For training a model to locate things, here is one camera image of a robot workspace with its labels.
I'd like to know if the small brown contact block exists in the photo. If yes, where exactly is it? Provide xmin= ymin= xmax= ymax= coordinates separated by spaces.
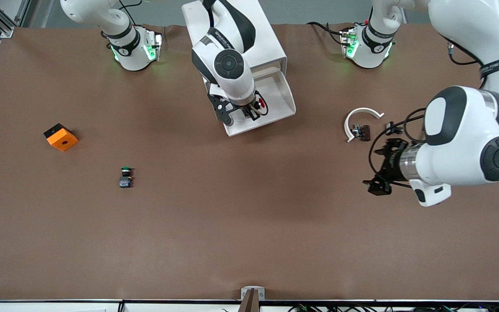
xmin=351 ymin=123 xmax=371 ymax=142

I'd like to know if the white curved plastic piece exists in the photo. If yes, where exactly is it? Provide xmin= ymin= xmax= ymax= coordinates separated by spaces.
xmin=344 ymin=107 xmax=385 ymax=143

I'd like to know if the brown table cover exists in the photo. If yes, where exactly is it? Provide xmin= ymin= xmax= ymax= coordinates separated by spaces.
xmin=0 ymin=24 xmax=499 ymax=302

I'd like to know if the black arm base cable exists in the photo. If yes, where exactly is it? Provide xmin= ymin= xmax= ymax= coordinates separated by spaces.
xmin=102 ymin=0 xmax=144 ymax=49
xmin=306 ymin=21 xmax=365 ymax=47

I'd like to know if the green push button switch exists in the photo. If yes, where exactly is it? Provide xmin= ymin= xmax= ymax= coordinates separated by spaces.
xmin=119 ymin=166 xmax=135 ymax=189

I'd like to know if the grey metal bracket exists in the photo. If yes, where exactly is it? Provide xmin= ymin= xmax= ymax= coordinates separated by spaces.
xmin=240 ymin=286 xmax=266 ymax=302

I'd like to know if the orange black button enclosure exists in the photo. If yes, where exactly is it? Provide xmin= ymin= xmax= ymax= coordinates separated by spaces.
xmin=43 ymin=123 xmax=79 ymax=152

